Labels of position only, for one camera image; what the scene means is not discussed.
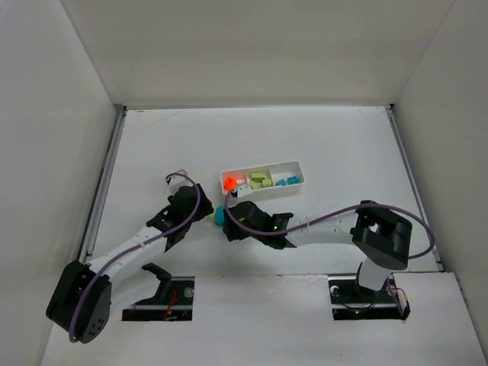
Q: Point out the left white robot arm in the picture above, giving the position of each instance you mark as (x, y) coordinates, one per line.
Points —
(86, 293)

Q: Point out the aluminium rail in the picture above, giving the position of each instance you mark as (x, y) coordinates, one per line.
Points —
(90, 232)
(408, 197)

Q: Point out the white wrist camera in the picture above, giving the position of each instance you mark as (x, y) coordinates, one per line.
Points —
(241, 191)
(177, 180)

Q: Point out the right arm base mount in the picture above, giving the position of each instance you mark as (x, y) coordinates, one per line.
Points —
(349, 301)

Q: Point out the left aluminium rail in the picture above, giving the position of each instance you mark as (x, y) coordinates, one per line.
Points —
(90, 232)

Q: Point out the white three-compartment tray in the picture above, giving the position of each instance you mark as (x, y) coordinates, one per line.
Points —
(274, 171)

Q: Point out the blue lego block cluster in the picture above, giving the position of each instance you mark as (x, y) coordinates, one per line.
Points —
(219, 216)

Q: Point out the orange round lego piece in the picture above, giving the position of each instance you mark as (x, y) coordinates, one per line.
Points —
(229, 184)

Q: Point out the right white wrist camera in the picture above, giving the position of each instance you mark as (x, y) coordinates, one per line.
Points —
(241, 191)

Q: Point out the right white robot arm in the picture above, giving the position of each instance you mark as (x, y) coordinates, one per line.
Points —
(380, 234)

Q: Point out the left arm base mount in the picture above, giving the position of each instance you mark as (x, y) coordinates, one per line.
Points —
(171, 301)

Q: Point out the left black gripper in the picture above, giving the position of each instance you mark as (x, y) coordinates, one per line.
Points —
(203, 202)

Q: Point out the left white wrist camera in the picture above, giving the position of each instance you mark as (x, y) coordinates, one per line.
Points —
(177, 180)

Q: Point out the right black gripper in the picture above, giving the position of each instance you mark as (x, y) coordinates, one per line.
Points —
(230, 223)

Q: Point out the blue lego brick pair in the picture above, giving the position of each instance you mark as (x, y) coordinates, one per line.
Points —
(293, 180)

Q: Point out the right aluminium rail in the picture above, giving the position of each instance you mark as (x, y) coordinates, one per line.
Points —
(408, 197)

